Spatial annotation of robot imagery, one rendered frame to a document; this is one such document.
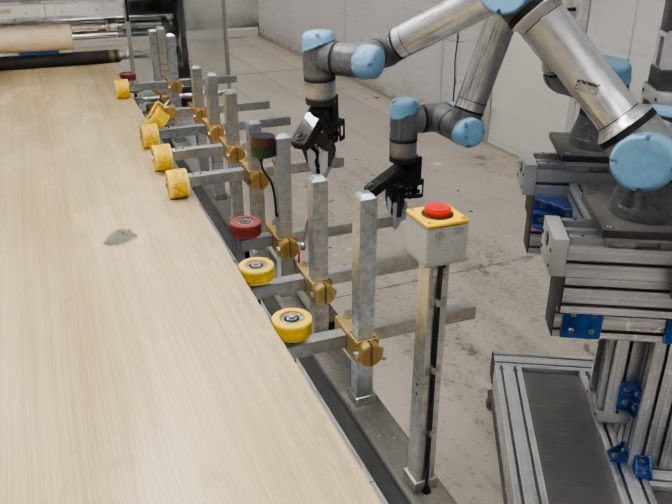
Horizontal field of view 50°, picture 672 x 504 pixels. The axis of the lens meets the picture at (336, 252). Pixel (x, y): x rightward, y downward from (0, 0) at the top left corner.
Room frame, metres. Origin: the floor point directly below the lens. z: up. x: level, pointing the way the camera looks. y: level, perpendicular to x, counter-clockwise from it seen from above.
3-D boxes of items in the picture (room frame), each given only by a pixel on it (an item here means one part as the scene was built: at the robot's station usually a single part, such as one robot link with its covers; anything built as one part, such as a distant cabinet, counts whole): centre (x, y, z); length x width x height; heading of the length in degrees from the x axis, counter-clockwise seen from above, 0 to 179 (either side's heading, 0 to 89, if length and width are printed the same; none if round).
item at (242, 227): (1.69, 0.23, 0.85); 0.08 x 0.08 x 0.11
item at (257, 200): (1.92, 0.23, 0.87); 0.03 x 0.03 x 0.48; 22
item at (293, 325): (1.21, 0.09, 0.85); 0.08 x 0.08 x 0.11
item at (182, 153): (2.20, 0.31, 0.95); 0.50 x 0.04 x 0.04; 112
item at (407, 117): (1.86, -0.18, 1.13); 0.09 x 0.08 x 0.11; 111
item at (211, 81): (2.38, 0.41, 0.90); 0.03 x 0.03 x 0.48; 22
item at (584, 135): (1.92, -0.72, 1.09); 0.15 x 0.15 x 0.10
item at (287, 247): (1.71, 0.14, 0.85); 0.13 x 0.06 x 0.05; 22
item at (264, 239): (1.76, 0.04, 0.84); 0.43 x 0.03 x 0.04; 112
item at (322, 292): (1.47, 0.05, 0.84); 0.13 x 0.06 x 0.05; 22
